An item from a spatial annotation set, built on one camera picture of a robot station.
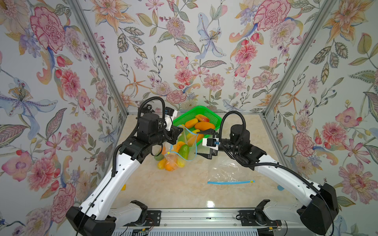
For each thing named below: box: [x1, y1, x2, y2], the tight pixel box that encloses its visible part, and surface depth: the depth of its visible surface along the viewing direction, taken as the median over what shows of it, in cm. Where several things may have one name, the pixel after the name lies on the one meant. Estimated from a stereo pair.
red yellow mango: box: [195, 114, 210, 123], surface depth 115 cm
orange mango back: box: [184, 118, 199, 129], surface depth 112 cm
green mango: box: [178, 144, 190, 160], surface depth 76 cm
